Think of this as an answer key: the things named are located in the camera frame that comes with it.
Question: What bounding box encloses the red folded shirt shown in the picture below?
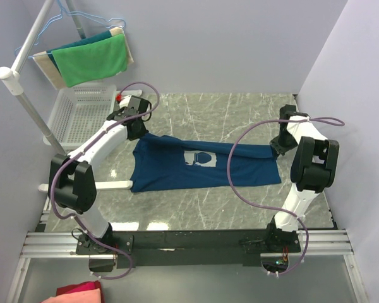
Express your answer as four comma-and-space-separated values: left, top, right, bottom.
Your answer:
56, 281, 102, 296

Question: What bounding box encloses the blue wire hanger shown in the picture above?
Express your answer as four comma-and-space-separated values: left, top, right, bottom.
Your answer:
32, 1, 126, 47

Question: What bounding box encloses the beige towel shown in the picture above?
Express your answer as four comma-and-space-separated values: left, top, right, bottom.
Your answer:
32, 28, 134, 90

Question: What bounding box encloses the pink folded shirt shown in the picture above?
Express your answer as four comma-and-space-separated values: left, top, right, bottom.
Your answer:
43, 289, 102, 303

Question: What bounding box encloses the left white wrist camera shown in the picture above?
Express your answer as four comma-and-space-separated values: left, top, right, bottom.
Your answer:
116, 93, 133, 108

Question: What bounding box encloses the teal towel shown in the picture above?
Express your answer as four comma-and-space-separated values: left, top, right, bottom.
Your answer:
46, 30, 112, 64

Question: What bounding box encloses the green towel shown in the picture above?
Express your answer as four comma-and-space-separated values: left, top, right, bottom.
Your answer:
51, 34, 128, 87

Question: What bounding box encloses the black base beam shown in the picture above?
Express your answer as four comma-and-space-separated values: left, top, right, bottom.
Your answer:
76, 229, 301, 269

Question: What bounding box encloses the aluminium rail frame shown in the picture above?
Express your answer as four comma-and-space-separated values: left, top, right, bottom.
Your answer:
6, 230, 369, 302

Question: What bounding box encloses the white clothes rack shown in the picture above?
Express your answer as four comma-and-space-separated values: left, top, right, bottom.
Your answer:
0, 0, 143, 192

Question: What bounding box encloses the blue t shirt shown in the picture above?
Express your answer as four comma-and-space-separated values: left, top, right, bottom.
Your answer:
131, 134, 281, 193

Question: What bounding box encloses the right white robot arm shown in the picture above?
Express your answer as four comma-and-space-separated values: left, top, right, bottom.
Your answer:
267, 105, 339, 244

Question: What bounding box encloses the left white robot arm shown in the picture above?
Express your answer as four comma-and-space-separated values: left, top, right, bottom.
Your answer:
48, 95, 152, 239

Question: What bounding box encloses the white plastic basket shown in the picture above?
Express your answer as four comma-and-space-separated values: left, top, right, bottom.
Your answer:
47, 82, 117, 150

